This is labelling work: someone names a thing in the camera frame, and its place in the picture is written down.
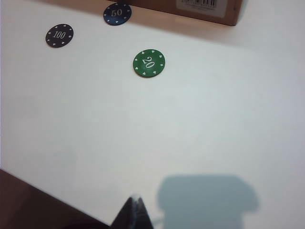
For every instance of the brown cardboard box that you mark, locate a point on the brown cardboard box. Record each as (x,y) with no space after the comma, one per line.
(166,7)

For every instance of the black 100 poker chip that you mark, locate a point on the black 100 poker chip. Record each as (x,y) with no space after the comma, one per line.
(59,35)

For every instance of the green 20 poker chip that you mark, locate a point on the green 20 poker chip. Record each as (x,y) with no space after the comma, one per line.
(149,64)

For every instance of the blue 50 poker chip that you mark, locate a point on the blue 50 poker chip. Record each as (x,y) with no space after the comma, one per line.
(117,13)

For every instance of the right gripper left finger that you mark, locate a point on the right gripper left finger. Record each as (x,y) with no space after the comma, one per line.
(127,217)

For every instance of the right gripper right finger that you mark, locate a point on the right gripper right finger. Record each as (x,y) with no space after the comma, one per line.
(144,217)

